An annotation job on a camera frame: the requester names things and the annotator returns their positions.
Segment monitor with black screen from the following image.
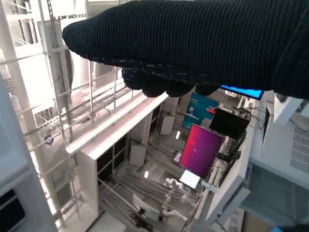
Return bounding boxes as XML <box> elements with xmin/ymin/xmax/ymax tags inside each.
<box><xmin>209</xmin><ymin>107</ymin><xmax>251</xmax><ymax>141</ymax></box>

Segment grey square panel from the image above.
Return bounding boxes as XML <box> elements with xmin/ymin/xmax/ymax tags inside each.
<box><xmin>159</xmin><ymin>116</ymin><xmax>176</xmax><ymax>136</ymax></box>
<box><xmin>128</xmin><ymin>145</ymin><xmax>148</xmax><ymax>167</ymax></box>

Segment robot right hand black glove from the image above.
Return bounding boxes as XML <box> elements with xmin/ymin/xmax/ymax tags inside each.
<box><xmin>62</xmin><ymin>0</ymin><xmax>309</xmax><ymax>100</ymax></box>

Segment black clamp fixture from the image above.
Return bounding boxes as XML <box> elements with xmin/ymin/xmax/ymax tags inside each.
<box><xmin>127</xmin><ymin>207</ymin><xmax>155</xmax><ymax>232</ymax></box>

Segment white jointed pipes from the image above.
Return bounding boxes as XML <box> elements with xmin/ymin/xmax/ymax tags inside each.
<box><xmin>161</xmin><ymin>177</ymin><xmax>194</xmax><ymax>223</ymax></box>

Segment teal poster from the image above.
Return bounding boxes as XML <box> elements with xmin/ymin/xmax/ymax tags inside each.
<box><xmin>182</xmin><ymin>93</ymin><xmax>219</xmax><ymax>130</ymax></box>

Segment white long shelf partition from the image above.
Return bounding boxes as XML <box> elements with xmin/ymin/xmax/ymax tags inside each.
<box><xmin>65</xmin><ymin>91</ymin><xmax>169</xmax><ymax>215</ymax></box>

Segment monitor with blue screen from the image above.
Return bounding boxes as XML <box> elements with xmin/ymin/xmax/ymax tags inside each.
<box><xmin>220</xmin><ymin>84</ymin><xmax>264</xmax><ymax>100</ymax></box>

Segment white paper sheet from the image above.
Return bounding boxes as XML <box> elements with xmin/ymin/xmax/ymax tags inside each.
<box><xmin>179</xmin><ymin>169</ymin><xmax>201</xmax><ymax>189</ymax></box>

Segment white mesh cabinet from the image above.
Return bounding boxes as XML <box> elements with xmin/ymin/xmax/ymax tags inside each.
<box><xmin>241</xmin><ymin>95</ymin><xmax>309</xmax><ymax>227</ymax></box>

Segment monitor with purple screen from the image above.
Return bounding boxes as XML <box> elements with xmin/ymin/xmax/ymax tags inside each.
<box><xmin>179</xmin><ymin>123</ymin><xmax>225</xmax><ymax>179</ymax></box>

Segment robot left hand blue tape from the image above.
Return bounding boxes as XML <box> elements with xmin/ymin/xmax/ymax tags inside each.
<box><xmin>267</xmin><ymin>224</ymin><xmax>309</xmax><ymax>232</ymax></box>

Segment white metal scaffold frame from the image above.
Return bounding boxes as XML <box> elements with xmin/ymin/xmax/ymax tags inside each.
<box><xmin>0</xmin><ymin>0</ymin><xmax>136</xmax><ymax>229</ymax></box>

